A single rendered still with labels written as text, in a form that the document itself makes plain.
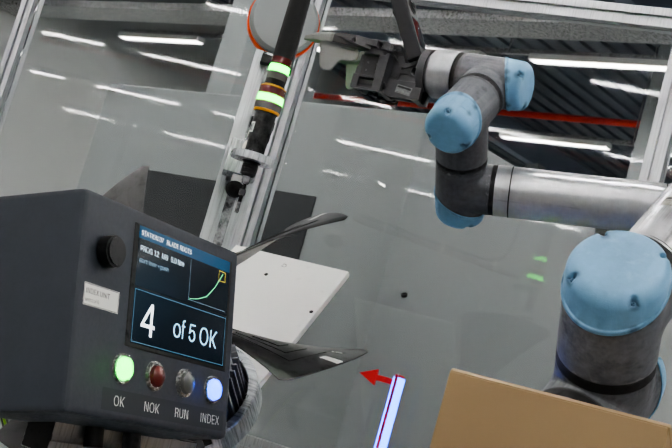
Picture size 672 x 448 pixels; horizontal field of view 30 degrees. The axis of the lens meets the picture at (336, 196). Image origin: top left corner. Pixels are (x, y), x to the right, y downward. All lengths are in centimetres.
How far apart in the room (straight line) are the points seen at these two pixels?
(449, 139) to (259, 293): 73
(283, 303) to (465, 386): 98
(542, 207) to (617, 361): 44
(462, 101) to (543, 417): 57
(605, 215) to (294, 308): 72
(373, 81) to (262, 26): 88
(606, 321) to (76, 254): 60
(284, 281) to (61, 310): 134
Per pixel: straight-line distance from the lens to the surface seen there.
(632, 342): 142
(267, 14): 276
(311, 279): 237
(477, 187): 182
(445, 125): 175
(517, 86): 182
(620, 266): 142
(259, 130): 199
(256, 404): 211
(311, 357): 184
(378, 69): 191
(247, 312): 233
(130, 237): 113
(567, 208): 182
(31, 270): 110
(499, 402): 136
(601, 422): 131
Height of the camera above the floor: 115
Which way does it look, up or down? 8 degrees up
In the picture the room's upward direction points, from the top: 16 degrees clockwise
